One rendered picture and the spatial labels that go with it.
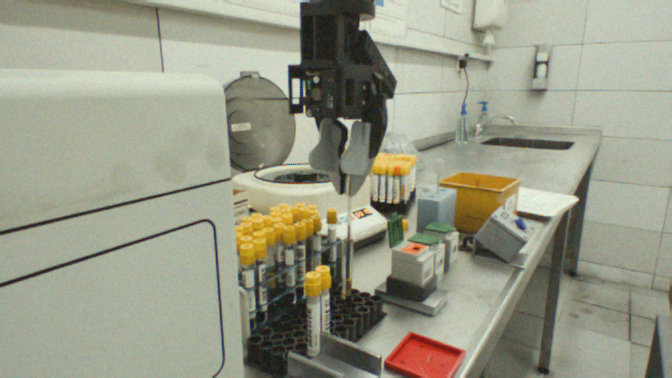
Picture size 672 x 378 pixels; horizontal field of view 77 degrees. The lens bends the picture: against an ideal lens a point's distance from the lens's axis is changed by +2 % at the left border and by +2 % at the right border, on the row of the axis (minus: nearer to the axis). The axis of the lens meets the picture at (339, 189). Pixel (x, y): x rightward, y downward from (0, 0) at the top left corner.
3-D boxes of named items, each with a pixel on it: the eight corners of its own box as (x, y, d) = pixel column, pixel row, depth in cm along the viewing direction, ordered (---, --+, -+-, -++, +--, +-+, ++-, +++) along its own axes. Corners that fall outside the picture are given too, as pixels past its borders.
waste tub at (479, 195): (498, 240, 82) (503, 191, 80) (433, 227, 90) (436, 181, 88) (517, 223, 93) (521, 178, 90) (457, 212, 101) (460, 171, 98)
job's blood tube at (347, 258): (348, 314, 55) (349, 242, 53) (339, 311, 56) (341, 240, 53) (353, 310, 56) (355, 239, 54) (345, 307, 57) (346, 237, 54)
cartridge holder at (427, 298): (433, 317, 55) (435, 292, 54) (374, 297, 60) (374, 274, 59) (448, 300, 60) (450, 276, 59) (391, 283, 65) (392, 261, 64)
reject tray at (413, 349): (444, 392, 42) (445, 385, 42) (383, 367, 46) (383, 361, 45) (466, 356, 47) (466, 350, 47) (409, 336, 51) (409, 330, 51)
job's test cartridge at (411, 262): (420, 300, 57) (423, 256, 55) (389, 290, 59) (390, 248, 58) (432, 288, 60) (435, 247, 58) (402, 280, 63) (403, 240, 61)
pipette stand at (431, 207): (444, 256, 75) (447, 202, 72) (407, 248, 78) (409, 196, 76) (460, 239, 83) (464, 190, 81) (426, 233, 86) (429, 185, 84)
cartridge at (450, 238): (448, 272, 69) (451, 232, 67) (421, 265, 71) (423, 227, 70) (457, 263, 72) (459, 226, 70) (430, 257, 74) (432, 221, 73)
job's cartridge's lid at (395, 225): (389, 216, 57) (385, 216, 57) (392, 249, 58) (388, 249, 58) (402, 209, 60) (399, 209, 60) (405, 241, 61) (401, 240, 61)
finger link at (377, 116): (345, 157, 50) (343, 81, 48) (353, 155, 51) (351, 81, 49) (380, 159, 47) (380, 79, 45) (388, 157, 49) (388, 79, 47)
